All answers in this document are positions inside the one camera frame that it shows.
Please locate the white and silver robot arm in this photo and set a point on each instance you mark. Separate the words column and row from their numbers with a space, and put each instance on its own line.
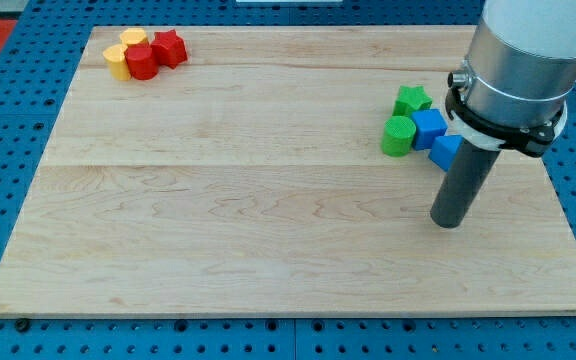
column 511, row 88

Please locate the green star block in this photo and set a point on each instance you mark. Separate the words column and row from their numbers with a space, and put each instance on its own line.
column 411, row 99

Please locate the red star block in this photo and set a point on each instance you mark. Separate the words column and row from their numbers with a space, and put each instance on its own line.
column 169, row 48

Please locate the light wooden board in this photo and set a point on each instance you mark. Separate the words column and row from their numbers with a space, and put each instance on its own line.
column 250, row 183

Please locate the green cylinder block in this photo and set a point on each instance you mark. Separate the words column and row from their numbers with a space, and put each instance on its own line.
column 398, row 135

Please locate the blue cube block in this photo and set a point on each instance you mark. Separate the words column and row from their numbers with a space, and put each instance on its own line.
column 430, row 124

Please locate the blue block behind tool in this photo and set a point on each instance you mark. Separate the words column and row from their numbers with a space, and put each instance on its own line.
column 444, row 150

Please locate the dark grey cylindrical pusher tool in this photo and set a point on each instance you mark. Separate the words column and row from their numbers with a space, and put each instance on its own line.
column 461, row 185

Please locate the red cylinder block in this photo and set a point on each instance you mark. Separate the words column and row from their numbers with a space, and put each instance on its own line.
column 141, row 62

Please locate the yellow block rear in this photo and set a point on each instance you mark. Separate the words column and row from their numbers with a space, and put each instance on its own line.
column 134, row 36

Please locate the yellow block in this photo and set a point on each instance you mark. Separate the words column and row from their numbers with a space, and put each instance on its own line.
column 134, row 36
column 115, row 60

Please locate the yellow block front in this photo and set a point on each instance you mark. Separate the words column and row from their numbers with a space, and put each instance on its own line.
column 115, row 60

